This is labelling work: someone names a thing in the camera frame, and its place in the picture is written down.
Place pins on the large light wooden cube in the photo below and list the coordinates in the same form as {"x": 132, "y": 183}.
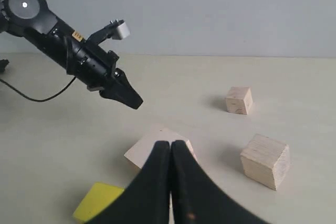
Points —
{"x": 140, "y": 151}

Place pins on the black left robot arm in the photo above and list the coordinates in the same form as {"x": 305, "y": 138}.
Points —
{"x": 34, "y": 21}

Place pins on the medium plywood cube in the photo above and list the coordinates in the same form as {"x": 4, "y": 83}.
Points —
{"x": 266, "y": 160}

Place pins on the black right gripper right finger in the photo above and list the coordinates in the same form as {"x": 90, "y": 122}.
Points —
{"x": 196, "y": 198}

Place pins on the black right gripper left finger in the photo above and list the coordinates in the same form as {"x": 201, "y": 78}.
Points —
{"x": 147, "y": 198}

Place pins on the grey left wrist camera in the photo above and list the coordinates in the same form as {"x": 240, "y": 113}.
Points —
{"x": 119, "y": 30}

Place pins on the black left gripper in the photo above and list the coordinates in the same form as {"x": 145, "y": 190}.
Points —
{"x": 96, "y": 68}

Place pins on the yellow cube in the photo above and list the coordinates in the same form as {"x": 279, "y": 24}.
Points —
{"x": 98, "y": 198}

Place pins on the small wooden cube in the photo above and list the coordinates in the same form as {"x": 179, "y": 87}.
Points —
{"x": 239, "y": 100}

